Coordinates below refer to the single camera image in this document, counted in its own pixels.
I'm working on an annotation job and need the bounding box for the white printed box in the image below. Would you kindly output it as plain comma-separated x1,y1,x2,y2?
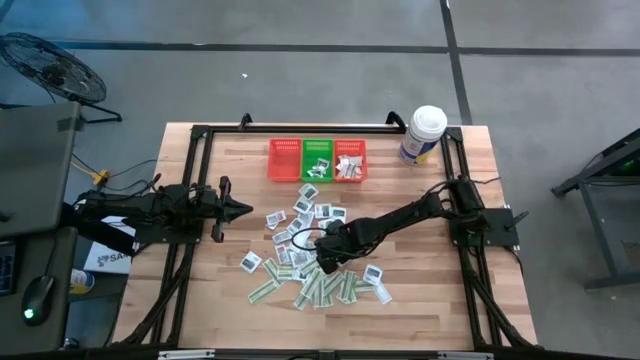
83,241,135,276

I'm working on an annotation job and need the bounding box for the black camera cable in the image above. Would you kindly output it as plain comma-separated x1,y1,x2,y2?
291,227,326,252

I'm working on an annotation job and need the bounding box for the black floor fan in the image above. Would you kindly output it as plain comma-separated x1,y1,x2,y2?
0,32,124,125

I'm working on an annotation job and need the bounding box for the green plastic basket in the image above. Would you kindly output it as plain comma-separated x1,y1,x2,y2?
300,138,335,183

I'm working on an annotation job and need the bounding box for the orange plastic basket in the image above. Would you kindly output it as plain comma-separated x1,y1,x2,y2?
266,138,304,183
332,138,369,184

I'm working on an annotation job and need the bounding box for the black metal cart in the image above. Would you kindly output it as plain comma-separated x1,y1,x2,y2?
551,127,640,292

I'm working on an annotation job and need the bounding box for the white blue wipes canister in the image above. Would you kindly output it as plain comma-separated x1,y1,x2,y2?
398,104,449,166

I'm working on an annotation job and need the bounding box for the yellow blue can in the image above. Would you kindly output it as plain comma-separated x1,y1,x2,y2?
68,268,96,296

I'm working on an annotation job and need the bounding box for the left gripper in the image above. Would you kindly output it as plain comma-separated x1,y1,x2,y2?
202,175,254,244

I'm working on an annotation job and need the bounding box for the black keyboard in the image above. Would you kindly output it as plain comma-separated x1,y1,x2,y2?
0,239,19,297

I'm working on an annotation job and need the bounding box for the black aluminium table frame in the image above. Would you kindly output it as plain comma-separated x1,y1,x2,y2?
112,110,539,360

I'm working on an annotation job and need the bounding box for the black computer mouse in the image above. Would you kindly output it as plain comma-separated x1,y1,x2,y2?
21,274,56,327

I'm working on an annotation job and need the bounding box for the dark grey desk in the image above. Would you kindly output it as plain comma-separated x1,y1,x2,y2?
0,227,79,357

